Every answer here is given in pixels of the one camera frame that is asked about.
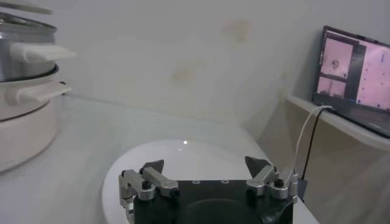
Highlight grey open laptop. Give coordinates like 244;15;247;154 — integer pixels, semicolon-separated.
312;26;390;139

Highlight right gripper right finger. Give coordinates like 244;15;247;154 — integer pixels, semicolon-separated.
244;155;299;204

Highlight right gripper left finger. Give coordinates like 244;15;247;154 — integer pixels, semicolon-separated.
118;159;180;214

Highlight white laptop cable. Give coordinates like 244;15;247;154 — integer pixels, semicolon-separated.
292;105;335;174

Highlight white round plate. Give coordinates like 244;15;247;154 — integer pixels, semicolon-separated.
102;139;275;224

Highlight black cable with inline adapter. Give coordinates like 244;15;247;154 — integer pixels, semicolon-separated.
297;108;329;203

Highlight cream electric cooking pot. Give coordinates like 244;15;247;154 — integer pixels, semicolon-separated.
0;63;73;174

